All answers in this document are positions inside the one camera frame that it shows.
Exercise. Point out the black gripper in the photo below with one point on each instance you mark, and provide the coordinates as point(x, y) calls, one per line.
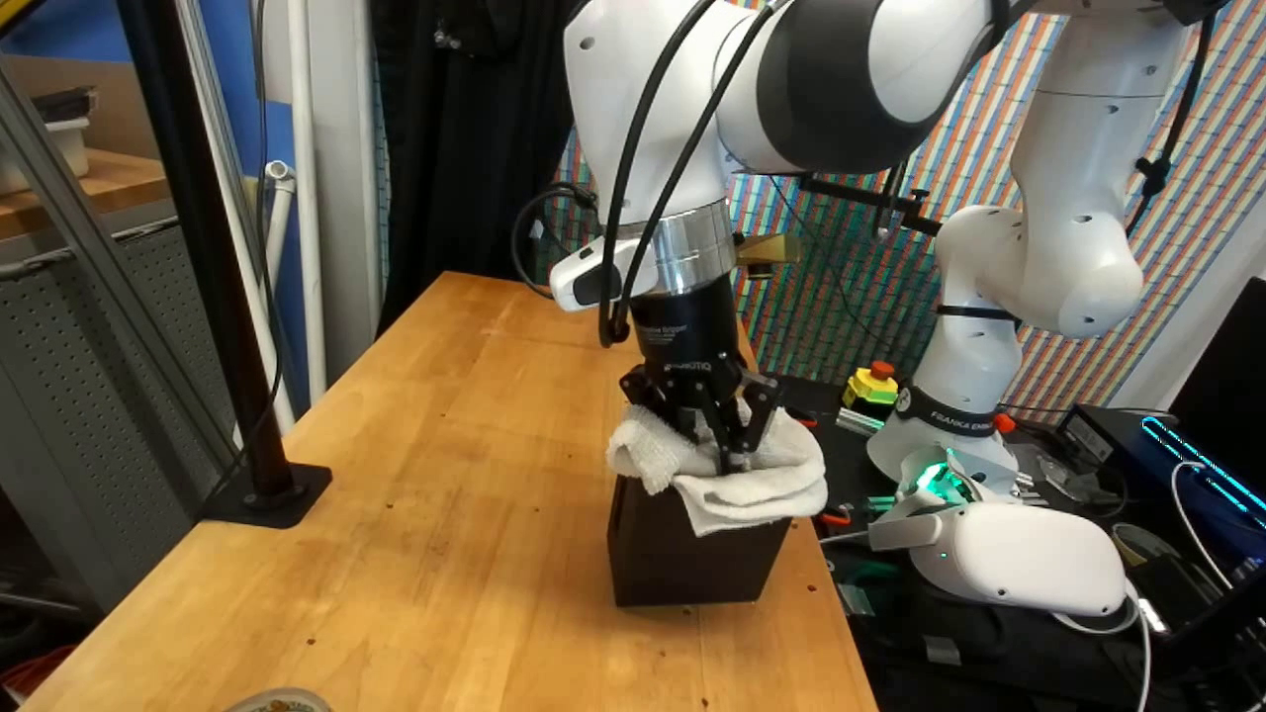
point(695, 374)

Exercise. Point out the white towel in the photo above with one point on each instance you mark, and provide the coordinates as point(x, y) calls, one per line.
point(784, 477)

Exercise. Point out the black perforated box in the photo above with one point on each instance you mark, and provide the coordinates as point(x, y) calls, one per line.
point(658, 559)

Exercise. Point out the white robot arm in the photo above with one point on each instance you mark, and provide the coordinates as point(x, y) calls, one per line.
point(674, 93)

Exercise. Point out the red yellow emergency stop button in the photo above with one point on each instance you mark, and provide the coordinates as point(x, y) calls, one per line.
point(873, 390)

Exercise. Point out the white VR headset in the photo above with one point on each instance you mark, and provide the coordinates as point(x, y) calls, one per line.
point(1012, 556)

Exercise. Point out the black pole with base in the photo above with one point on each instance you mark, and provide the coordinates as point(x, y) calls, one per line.
point(259, 488)

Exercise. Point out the blue case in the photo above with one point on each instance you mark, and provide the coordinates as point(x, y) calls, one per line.
point(1212, 495)

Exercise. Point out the grey perforated metal panel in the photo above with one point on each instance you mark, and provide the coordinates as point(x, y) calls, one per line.
point(118, 419)

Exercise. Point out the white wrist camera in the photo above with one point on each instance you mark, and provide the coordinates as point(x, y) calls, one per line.
point(579, 282)

